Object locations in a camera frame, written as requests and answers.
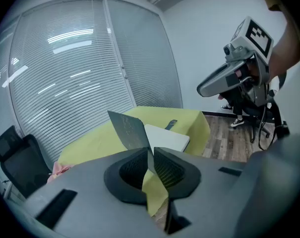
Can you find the green tablecloth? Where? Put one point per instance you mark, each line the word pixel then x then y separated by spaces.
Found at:
pixel 187 118

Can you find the person's right forearm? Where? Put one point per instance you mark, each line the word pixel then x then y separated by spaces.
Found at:
pixel 286 51

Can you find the person's right hand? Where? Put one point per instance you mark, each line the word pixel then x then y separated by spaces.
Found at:
pixel 252 69

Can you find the folded pink cloth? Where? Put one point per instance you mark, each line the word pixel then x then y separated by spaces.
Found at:
pixel 58 171

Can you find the empty black office chair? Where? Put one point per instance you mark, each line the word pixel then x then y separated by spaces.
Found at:
pixel 20 157

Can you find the wide white window blind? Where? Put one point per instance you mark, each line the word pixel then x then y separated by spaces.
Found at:
pixel 65 83

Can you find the narrow white window blind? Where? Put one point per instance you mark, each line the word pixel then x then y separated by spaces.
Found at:
pixel 3 83

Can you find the glass door with blinds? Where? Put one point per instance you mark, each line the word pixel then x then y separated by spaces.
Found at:
pixel 144 58

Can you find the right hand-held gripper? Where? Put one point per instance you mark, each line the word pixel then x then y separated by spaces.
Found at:
pixel 256 36

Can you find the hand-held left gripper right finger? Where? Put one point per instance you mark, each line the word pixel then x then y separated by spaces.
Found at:
pixel 209 195

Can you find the occupied black office chair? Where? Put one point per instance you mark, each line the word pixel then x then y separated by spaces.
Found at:
pixel 276 115

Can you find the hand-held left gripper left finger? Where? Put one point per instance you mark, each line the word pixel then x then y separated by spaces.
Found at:
pixel 90 195

